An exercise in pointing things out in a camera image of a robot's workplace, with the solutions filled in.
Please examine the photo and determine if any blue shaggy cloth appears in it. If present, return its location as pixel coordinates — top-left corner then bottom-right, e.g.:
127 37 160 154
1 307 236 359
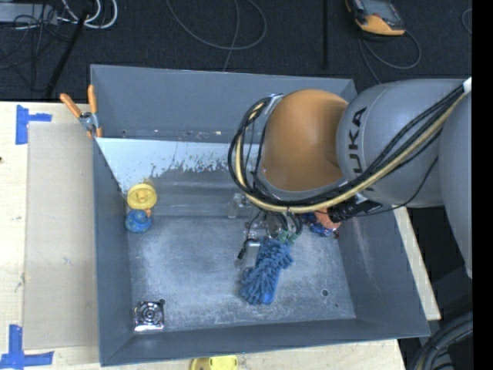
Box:
237 235 296 306

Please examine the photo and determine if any grey metal bin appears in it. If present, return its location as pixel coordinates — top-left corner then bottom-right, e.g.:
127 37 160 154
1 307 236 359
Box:
89 63 431 368

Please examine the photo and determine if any blue toy duck yellow hat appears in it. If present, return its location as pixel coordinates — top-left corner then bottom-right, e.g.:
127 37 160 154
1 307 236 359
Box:
123 182 158 234

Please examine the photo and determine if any blue and orange toy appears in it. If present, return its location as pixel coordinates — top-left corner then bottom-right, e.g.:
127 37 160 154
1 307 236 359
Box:
304 210 342 241

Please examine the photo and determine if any silver square metal grille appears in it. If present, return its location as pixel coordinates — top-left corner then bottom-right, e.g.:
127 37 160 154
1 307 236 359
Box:
133 300 166 333

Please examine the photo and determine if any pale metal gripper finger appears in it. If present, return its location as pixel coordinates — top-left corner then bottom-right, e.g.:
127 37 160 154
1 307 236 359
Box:
229 192 253 220
235 236 263 270

